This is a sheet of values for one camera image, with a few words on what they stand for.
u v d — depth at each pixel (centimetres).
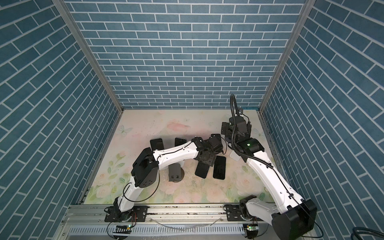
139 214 74
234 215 73
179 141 83
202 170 87
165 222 72
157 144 85
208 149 64
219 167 91
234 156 96
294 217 37
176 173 79
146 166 55
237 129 54
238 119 57
